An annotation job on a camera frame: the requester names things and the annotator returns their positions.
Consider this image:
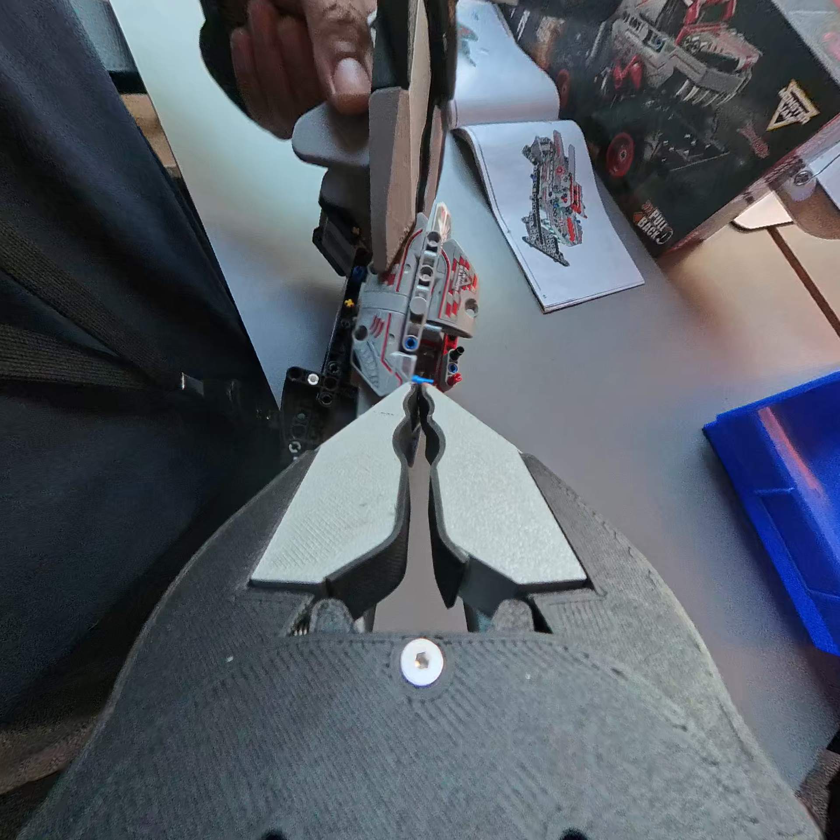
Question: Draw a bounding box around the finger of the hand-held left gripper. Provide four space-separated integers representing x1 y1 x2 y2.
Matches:
369 0 435 274
423 0 461 215

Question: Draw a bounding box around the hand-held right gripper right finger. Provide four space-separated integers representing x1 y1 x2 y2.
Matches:
420 384 589 609

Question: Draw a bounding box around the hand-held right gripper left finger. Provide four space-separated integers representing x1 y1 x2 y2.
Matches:
249 382 421 622

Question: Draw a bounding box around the grey red lego truck model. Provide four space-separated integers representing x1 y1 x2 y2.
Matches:
281 164 484 460

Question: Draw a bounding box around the lego instruction booklet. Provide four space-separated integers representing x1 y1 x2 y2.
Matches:
445 0 646 314

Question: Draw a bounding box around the dark lego set box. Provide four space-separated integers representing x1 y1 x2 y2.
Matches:
495 0 840 258

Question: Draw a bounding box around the person's left hand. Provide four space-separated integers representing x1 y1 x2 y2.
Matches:
230 0 379 139

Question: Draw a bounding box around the person's dark clothing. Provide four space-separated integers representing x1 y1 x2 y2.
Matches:
0 0 290 778

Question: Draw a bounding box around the blue plastic bin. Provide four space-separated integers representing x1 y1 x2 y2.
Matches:
702 369 840 657

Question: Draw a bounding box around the black bag strap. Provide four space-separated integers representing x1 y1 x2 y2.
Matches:
0 213 198 395
0 325 191 398

